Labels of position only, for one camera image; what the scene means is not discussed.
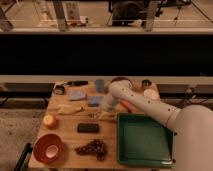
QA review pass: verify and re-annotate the metal fork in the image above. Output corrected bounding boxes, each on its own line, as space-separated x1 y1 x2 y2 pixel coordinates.
88 113 116 121

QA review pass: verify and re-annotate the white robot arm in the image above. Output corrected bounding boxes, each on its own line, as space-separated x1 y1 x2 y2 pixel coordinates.
99 80 213 171

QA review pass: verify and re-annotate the blue plastic cup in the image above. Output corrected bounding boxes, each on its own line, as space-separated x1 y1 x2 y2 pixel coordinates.
94 79 105 93

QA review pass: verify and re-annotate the white plastic cup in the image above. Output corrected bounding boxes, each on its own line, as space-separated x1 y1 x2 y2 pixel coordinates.
144 89 159 100

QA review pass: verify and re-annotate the small metal cup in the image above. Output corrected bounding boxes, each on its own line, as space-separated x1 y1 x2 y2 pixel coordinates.
142 79 152 90

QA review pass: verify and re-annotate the small white cup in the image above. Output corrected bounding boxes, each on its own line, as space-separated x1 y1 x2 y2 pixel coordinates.
45 145 59 158

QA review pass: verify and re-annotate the blue sponge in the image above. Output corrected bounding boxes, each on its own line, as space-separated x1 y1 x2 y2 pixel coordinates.
87 96 103 107

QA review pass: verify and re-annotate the black rectangular block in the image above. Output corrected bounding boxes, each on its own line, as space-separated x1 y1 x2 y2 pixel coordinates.
77 123 99 133

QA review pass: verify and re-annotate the orange carrot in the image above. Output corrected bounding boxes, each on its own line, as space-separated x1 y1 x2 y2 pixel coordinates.
120 101 132 113

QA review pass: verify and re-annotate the bunch of dark grapes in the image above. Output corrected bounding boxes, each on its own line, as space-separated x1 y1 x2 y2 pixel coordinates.
75 139 107 161

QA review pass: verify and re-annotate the grey blue cloth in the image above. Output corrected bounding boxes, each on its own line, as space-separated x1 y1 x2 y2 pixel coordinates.
68 90 87 101

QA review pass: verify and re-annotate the purple bowl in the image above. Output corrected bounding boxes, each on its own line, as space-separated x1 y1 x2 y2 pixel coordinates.
111 77 132 88

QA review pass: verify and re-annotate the yellow banana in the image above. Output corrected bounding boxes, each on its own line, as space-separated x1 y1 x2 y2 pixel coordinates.
58 105 84 115

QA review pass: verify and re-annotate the green plastic tray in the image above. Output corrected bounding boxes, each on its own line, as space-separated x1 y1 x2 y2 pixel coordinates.
116 113 173 168

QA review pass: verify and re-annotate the orange apple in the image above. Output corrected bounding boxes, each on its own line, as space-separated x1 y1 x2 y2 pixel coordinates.
43 115 57 129

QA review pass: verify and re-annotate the orange bowl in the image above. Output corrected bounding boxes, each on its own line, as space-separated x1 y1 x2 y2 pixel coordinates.
33 134 63 164

